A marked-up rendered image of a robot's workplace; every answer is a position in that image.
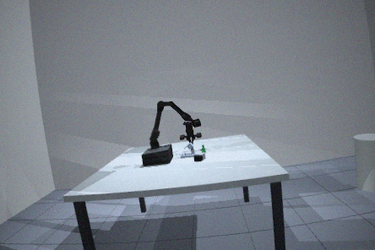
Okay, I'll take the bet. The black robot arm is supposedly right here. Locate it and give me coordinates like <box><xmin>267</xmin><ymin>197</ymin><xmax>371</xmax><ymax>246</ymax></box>
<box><xmin>149</xmin><ymin>101</ymin><xmax>201</xmax><ymax>149</ymax></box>

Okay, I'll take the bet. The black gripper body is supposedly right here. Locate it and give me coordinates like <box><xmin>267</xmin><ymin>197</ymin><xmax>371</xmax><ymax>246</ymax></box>
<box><xmin>180</xmin><ymin>129</ymin><xmax>202</xmax><ymax>140</ymax></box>

